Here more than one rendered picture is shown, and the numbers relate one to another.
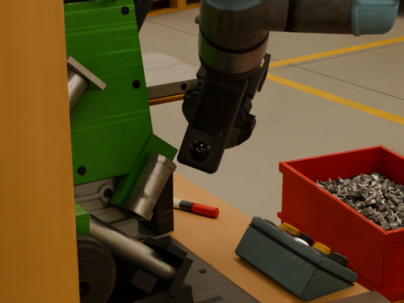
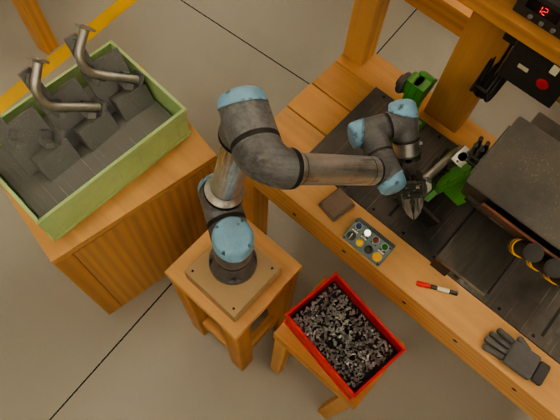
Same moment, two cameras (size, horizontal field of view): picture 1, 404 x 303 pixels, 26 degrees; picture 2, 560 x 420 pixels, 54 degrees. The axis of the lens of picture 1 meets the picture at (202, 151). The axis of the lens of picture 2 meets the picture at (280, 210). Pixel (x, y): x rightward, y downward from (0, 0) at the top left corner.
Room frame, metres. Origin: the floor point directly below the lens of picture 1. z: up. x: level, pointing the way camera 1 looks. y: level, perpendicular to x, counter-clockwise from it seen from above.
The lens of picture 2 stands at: (1.55, -0.63, 2.57)
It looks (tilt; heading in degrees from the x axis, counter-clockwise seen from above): 66 degrees down; 159
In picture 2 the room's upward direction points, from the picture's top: 6 degrees clockwise
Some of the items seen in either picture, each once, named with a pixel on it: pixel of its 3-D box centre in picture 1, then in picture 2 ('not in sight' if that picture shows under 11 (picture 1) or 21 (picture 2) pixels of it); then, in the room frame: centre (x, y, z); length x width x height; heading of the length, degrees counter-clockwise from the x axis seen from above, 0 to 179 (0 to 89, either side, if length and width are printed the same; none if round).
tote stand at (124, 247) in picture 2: not in sight; (123, 199); (0.44, -0.93, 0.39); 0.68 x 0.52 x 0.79; 112
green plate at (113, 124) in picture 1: (90, 83); (467, 179); (1.03, 0.14, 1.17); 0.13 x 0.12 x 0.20; 32
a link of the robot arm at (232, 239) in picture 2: not in sight; (232, 241); (1.01, -0.56, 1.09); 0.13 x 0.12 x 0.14; 1
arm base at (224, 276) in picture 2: not in sight; (232, 257); (1.01, -0.56, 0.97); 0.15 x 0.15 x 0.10
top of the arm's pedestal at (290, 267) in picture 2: not in sight; (233, 270); (1.01, -0.57, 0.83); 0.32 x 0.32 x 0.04; 33
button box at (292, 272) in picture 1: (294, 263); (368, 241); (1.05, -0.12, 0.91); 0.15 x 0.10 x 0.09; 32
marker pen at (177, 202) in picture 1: (181, 204); (437, 287); (1.26, 0.03, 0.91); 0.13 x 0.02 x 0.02; 59
